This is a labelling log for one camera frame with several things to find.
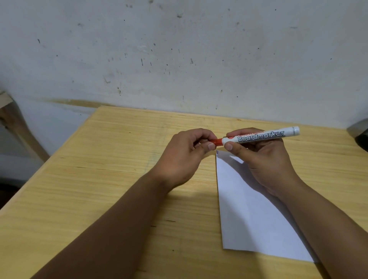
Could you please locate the person's right hand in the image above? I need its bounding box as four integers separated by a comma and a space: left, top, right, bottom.
224, 128, 302, 198

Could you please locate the person's left forearm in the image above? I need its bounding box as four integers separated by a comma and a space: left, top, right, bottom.
31, 170, 173, 279

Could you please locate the person's left hand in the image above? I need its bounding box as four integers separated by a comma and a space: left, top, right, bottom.
152, 128, 218, 191

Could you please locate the white paper sheet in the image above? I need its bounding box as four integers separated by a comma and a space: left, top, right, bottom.
215, 150, 315, 263

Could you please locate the dark grey object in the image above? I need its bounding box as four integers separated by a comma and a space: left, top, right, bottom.
346, 119, 368, 153

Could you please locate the wooden furniture frame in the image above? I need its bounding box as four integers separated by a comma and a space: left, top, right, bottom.
0, 90, 50, 163

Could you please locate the person's right forearm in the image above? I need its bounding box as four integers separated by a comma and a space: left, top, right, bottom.
275, 178, 368, 279

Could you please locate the white board marker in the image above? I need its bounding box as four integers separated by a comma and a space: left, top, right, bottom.
221, 126, 301, 146

